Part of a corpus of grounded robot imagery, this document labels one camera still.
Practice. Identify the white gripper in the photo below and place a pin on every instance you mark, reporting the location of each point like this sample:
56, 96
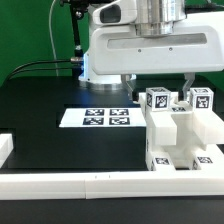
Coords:
196, 45

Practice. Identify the white tagged cube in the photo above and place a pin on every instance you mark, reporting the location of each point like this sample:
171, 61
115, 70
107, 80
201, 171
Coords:
201, 98
158, 98

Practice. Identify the white chair back frame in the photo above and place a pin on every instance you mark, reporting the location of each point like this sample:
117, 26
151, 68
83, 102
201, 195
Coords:
181, 130

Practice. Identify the white chair seat block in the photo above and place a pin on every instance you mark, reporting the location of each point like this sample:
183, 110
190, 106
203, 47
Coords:
180, 154

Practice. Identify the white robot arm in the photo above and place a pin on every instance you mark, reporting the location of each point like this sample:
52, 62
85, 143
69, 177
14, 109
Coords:
150, 17

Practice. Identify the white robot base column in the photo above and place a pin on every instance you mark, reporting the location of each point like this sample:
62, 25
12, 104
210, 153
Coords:
100, 78

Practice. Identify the white left fence piece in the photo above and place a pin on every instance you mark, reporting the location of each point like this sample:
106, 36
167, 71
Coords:
6, 147

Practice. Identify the white flat base plate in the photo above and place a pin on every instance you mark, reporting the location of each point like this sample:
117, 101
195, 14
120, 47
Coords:
102, 117

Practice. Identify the white L-shaped fence rail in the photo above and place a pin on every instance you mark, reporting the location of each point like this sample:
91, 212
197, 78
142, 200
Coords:
74, 163

